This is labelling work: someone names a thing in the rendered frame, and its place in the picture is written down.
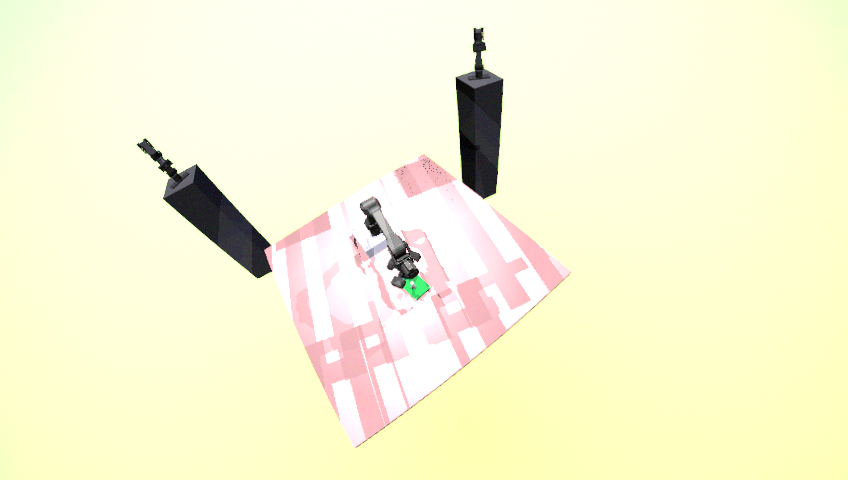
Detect green circuit board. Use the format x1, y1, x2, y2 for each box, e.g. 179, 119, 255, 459
402, 275, 430, 300

